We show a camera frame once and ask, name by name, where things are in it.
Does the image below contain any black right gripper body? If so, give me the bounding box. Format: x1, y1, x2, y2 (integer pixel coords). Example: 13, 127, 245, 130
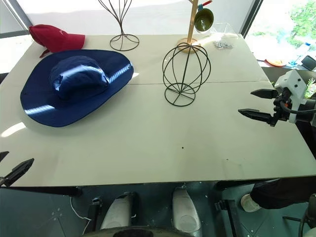
269, 88, 296, 128

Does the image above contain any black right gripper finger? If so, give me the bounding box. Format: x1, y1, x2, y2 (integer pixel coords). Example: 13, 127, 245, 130
250, 88, 279, 100
238, 108, 276, 123

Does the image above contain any blue wide brim hat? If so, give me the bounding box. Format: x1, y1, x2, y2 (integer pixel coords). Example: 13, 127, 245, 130
19, 48, 134, 128

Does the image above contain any orange plate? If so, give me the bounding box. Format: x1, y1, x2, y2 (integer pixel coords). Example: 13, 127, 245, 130
266, 58, 287, 66

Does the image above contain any green plant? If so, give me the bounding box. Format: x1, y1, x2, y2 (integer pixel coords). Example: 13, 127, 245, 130
305, 77, 316, 100

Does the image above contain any small black device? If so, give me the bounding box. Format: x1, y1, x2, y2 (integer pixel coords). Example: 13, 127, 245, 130
301, 55, 316, 71

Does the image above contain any clear water bottle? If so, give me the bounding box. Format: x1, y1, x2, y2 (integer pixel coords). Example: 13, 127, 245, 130
294, 41, 312, 63

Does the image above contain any clear acrylic box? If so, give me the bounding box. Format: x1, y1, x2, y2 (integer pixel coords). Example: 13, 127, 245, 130
209, 22, 238, 36

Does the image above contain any black trouser leg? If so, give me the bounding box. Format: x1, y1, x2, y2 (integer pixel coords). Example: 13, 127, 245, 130
249, 177, 316, 211

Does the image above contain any black table leg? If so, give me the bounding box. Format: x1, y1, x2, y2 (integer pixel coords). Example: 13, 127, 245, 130
214, 197, 245, 237
86, 196, 104, 233

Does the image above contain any white shoe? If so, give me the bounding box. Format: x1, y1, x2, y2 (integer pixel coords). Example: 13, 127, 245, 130
240, 194, 262, 213

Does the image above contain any green mug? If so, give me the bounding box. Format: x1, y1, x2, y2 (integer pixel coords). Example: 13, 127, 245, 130
194, 8, 215, 33

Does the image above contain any wooden mug tree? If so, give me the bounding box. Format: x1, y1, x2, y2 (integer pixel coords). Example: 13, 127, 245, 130
176, 0, 201, 54

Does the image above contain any silver left robot foot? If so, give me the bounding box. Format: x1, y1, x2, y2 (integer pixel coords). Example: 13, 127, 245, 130
100, 191, 136, 230

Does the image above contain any silver robot foot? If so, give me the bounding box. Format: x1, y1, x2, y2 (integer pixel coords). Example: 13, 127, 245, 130
171, 187, 202, 233
100, 191, 136, 230

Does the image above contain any silver right robot foot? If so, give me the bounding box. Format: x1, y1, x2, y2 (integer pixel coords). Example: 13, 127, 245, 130
171, 187, 202, 233

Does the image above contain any red baseball cap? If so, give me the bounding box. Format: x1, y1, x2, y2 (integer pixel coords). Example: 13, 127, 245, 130
28, 24, 86, 59

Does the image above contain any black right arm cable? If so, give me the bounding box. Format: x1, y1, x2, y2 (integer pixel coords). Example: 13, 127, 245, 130
283, 102, 316, 115

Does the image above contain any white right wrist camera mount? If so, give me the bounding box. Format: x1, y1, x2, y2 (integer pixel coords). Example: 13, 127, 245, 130
274, 70, 309, 123

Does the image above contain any black table frame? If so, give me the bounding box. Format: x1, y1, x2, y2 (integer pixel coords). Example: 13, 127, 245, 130
0, 180, 255, 198

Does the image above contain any white floor cable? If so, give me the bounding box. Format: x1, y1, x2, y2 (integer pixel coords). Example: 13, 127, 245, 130
70, 195, 92, 228

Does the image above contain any black wire globe hat stand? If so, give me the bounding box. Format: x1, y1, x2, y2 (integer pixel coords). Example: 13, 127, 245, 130
162, 42, 212, 107

